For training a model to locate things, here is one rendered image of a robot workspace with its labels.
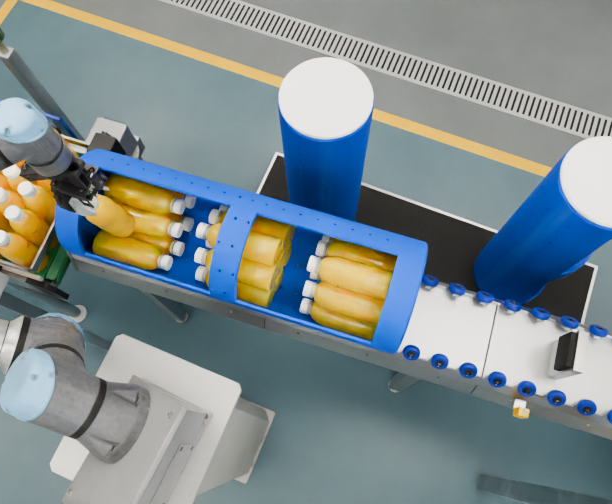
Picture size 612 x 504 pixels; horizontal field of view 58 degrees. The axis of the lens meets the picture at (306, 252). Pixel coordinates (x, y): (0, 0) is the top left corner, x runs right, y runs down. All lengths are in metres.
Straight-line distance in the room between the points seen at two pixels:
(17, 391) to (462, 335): 1.06
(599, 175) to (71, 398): 1.40
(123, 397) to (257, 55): 2.29
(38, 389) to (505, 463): 1.91
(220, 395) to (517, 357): 0.79
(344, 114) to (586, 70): 1.91
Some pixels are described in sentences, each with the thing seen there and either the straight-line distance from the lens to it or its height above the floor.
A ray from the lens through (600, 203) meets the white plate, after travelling 1.67.
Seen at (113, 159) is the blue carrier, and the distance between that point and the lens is 1.46.
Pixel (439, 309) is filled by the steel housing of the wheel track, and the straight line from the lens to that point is 1.55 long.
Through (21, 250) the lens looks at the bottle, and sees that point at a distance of 1.64.
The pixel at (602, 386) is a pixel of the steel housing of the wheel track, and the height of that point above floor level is 0.93.
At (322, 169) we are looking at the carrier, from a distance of 1.75.
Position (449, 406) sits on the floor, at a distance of 2.47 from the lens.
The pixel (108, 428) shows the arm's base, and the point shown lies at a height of 1.37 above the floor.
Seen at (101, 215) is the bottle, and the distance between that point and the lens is 1.34.
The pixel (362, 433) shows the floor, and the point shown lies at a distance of 2.41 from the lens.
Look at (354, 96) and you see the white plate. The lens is 1.66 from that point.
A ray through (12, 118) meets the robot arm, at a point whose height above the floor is 1.64.
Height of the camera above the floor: 2.40
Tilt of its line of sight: 71 degrees down
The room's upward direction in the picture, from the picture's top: 4 degrees counter-clockwise
